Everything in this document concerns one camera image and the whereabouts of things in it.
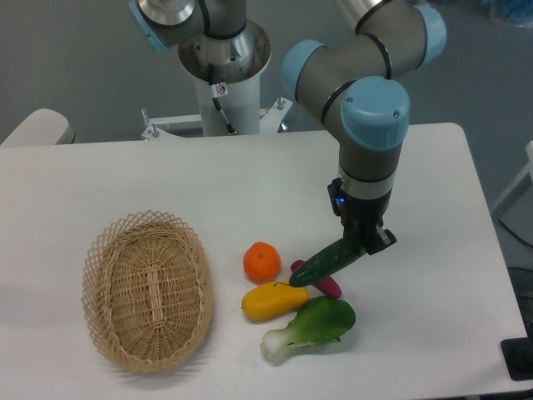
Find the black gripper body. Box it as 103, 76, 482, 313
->
327, 177, 391, 239

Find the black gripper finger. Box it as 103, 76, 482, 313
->
364, 227, 396, 255
342, 219, 361, 243

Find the green cucumber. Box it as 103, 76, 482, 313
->
289, 237, 366, 288

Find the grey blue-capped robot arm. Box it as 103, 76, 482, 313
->
128, 1, 446, 254

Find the purple sweet potato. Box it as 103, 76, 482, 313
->
290, 259, 342, 298

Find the green bok choy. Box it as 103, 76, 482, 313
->
260, 296, 356, 363

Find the orange tangerine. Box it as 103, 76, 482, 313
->
242, 242, 281, 283

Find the yellow mango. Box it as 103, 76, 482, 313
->
242, 281, 310, 321

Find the white side furniture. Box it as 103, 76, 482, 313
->
489, 142, 532, 218

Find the black device at edge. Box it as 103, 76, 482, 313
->
501, 337, 532, 381

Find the woven wicker basket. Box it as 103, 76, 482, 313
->
81, 210, 214, 373

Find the blue transparent container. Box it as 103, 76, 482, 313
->
488, 0, 532, 28

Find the white chair back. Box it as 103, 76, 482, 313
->
1, 108, 77, 148

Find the white pedestal base frame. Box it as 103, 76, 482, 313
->
141, 97, 293, 141

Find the black pedestal cable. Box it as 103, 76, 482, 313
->
207, 62, 238, 136

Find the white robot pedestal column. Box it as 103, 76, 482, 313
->
178, 20, 271, 131

